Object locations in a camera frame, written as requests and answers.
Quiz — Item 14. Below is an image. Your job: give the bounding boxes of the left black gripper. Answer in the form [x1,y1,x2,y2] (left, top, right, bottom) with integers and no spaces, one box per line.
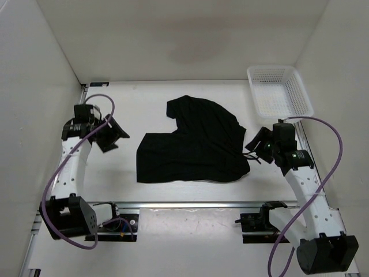
[93,114,130,154]

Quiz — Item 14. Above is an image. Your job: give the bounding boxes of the black shorts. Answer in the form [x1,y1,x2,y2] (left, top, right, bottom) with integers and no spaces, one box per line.
[136,95,251,184]

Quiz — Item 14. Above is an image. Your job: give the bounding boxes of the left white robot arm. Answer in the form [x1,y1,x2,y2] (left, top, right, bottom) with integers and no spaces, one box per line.
[39,108,129,243]

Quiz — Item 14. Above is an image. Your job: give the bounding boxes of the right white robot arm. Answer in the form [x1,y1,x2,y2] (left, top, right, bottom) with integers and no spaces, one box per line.
[246,123,359,275]

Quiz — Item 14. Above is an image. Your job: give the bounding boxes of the white plastic basket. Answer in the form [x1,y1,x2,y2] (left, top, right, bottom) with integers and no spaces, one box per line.
[247,65,314,125]

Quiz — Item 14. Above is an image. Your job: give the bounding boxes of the dark label sticker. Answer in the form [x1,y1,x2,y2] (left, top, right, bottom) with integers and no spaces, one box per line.
[89,82,110,87]

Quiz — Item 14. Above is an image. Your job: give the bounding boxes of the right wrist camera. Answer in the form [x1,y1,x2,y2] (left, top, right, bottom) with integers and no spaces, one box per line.
[273,122,295,142]

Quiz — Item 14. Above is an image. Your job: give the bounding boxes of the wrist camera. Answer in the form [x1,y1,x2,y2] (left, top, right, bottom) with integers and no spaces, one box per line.
[74,104,101,121]
[273,122,295,142]

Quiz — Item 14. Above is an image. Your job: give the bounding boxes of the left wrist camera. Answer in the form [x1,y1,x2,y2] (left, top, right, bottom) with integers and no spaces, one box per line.
[74,104,101,121]

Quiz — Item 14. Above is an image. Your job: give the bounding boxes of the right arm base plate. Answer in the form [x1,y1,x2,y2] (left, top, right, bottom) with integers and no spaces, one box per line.
[234,212,280,244]

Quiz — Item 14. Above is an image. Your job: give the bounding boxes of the aluminium front rail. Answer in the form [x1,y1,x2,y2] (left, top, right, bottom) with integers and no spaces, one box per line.
[86,200,329,211]

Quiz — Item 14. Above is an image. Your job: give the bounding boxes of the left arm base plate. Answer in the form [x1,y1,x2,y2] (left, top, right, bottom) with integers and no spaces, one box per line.
[97,213,140,242]

